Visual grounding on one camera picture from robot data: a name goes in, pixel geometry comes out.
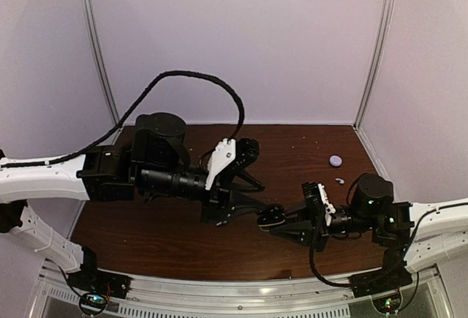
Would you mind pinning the left small circuit board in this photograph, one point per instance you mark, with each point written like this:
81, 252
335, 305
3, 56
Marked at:
92, 303

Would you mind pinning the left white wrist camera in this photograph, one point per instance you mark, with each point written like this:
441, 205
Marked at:
236, 154

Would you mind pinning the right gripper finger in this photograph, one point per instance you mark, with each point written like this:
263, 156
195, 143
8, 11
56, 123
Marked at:
298, 213
296, 232

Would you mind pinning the right small circuit board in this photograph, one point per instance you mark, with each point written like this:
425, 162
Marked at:
387, 304

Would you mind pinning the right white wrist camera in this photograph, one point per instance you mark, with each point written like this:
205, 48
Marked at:
317, 202

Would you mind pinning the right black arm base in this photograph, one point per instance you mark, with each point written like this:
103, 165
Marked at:
392, 275

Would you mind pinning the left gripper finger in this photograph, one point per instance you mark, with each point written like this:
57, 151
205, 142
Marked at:
251, 184
241, 204

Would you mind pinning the left aluminium frame post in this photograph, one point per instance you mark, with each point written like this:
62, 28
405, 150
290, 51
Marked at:
99, 62

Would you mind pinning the lavender charging case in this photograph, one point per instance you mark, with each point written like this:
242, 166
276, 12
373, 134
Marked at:
335, 161

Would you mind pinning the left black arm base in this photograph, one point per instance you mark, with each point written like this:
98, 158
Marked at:
91, 279

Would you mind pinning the aluminium frame post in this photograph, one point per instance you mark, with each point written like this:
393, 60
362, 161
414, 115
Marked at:
99, 62
379, 45

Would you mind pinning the front aluminium rail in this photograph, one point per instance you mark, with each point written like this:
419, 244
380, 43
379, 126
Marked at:
158, 297

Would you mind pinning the small circuit board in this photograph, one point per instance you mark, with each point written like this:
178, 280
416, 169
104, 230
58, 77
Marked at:
387, 304
92, 303

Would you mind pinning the black glossy charging case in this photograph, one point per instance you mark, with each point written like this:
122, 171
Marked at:
272, 216

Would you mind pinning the right aluminium frame post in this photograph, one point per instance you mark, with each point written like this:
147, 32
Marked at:
379, 45

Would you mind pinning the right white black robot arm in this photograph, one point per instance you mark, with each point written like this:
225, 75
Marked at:
414, 235

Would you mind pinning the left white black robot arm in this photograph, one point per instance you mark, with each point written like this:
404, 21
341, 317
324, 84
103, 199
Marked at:
155, 164

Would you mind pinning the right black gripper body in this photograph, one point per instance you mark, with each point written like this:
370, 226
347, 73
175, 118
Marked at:
320, 236

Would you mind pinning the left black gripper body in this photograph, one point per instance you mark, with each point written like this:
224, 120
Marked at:
216, 199

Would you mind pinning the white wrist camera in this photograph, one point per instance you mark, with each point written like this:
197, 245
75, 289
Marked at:
236, 154
317, 202

